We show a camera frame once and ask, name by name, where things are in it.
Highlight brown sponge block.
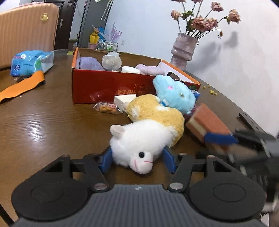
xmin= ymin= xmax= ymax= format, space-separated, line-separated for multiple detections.
xmin=185 ymin=104 xmax=230 ymax=154

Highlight yellow white alpaca plush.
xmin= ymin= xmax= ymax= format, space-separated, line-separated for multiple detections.
xmin=110 ymin=94 xmax=184 ymax=174

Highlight packaged snack cake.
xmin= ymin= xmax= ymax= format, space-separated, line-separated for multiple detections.
xmin=93 ymin=102 xmax=122 ymax=114

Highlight blue plush toy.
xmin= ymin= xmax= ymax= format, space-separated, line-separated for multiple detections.
xmin=153 ymin=75 xmax=196 ymax=114

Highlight white round sponge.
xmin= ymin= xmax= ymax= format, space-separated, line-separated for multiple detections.
xmin=121 ymin=66 xmax=141 ymax=74

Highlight clear plastic bottle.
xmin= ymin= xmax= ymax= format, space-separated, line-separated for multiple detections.
xmin=102 ymin=51 xmax=122 ymax=71

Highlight yellow crumbs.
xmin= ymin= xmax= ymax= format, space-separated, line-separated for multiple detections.
xmin=203 ymin=85 xmax=217 ymax=96

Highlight blue white carton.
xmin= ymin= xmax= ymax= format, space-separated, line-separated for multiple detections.
xmin=191 ymin=90 xmax=200 ymax=101

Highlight red cardboard box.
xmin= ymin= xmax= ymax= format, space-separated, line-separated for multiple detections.
xmin=71 ymin=48 xmax=201 ymax=104

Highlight pink folded towel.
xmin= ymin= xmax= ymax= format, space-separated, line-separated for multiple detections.
xmin=135 ymin=64 xmax=165 ymax=76

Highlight pink ribbed vase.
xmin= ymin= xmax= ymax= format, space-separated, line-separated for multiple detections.
xmin=170 ymin=33 xmax=198 ymax=71

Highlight purple folded towel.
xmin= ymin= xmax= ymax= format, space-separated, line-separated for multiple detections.
xmin=76 ymin=57 xmax=104 ymax=71

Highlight orange shoehorn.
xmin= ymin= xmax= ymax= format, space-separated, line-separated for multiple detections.
xmin=0 ymin=71 xmax=45 ymax=103

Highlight dried pink flowers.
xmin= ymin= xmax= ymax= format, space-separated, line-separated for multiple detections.
xmin=171 ymin=1 xmax=241 ymax=40

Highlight cluttered storage rack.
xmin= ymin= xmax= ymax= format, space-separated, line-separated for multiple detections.
xmin=88 ymin=23 xmax=122 ymax=51

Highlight blue tissue pack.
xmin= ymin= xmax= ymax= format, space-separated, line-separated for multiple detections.
xmin=10 ymin=50 xmax=54 ymax=77

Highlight grey refrigerator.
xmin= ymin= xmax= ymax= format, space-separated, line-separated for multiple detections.
xmin=78 ymin=0 xmax=114 ymax=48

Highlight peach suitcase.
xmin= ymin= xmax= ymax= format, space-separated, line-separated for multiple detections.
xmin=0 ymin=3 xmax=59 ymax=68

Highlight dark brown door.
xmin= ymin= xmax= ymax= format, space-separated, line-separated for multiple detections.
xmin=31 ymin=0 xmax=78 ymax=50

